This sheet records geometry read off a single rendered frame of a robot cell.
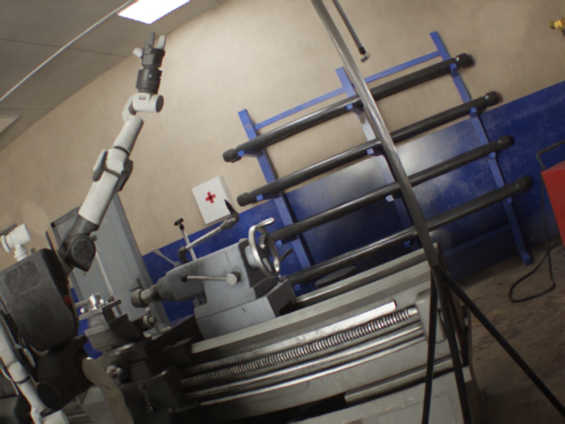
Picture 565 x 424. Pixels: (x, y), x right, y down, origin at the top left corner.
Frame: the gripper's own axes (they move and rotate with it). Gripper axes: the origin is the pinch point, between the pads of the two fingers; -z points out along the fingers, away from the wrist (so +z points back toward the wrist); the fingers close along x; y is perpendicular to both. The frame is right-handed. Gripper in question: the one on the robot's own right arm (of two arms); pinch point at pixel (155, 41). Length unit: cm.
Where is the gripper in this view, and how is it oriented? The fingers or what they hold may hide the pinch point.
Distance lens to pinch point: 204.1
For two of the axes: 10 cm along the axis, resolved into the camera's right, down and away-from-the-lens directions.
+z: -1.3, 9.8, 1.7
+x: 1.8, -1.5, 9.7
